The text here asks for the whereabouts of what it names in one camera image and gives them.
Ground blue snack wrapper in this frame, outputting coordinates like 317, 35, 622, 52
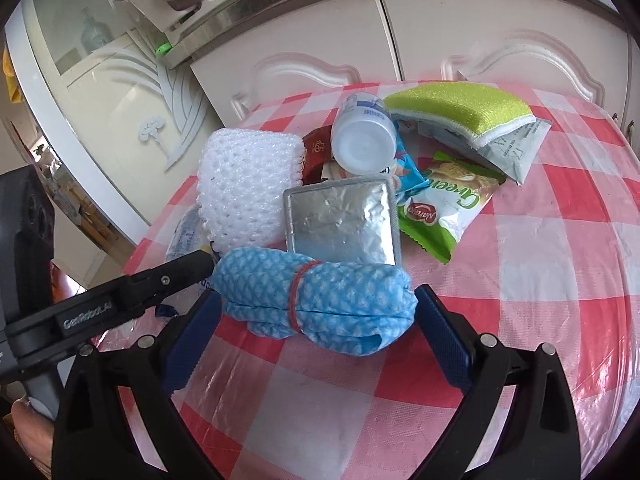
385, 132, 426, 206

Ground silver foil packet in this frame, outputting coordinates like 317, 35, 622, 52
282, 176, 403, 267

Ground red-brown wrapper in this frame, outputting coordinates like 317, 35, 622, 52
301, 127, 333, 183

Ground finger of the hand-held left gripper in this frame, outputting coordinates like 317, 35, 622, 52
122, 251, 216, 311

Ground frosted glass sliding door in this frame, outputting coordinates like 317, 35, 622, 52
5, 0, 221, 246

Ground yellow cloth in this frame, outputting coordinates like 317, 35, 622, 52
2, 47, 16, 103

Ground clear plastic bag blue print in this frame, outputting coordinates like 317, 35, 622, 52
165, 207, 221, 321

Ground person's left hand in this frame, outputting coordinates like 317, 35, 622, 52
10, 400, 54, 467

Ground white foam net sleeve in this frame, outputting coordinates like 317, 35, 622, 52
196, 128, 307, 253

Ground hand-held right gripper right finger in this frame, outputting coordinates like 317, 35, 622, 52
414, 284, 583, 480

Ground green scrub sponge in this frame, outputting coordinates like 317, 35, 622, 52
384, 82, 536, 150

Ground blue patterned cloth roll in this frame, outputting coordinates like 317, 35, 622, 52
212, 247, 418, 358

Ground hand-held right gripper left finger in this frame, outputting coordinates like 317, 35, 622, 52
50, 290, 226, 480

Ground grey foil pouch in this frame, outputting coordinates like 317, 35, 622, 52
392, 115, 553, 184

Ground white utensil rack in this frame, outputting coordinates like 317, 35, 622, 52
125, 0, 251, 43

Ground white cabinet door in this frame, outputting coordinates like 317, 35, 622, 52
190, 0, 401, 126
377, 0, 640, 126

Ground white plastic bottle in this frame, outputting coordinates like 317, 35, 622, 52
330, 92, 398, 173

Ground green snack wrapper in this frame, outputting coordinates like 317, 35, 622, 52
396, 151, 507, 265

